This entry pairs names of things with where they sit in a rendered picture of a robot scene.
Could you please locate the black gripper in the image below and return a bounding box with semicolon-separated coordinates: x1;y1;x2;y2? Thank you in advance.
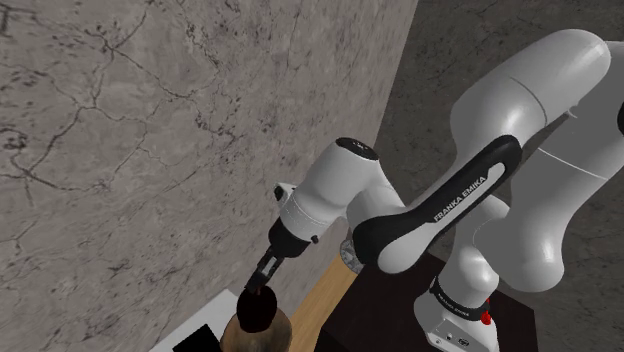
243;216;320;297

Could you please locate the dark red round fruit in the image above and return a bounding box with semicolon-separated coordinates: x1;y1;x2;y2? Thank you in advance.
236;285;279;335

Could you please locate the brown round bowl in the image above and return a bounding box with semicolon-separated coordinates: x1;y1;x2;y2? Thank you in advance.
218;306;294;352

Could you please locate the grey speckled round disc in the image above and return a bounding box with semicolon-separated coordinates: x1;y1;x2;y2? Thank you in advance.
339;238;367;275

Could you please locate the black flat rectangular thing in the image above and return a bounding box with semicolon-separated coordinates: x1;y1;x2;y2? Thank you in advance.
171;323;224;352

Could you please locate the dark robot stand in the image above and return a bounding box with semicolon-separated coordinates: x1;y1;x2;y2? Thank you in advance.
314;250;540;352

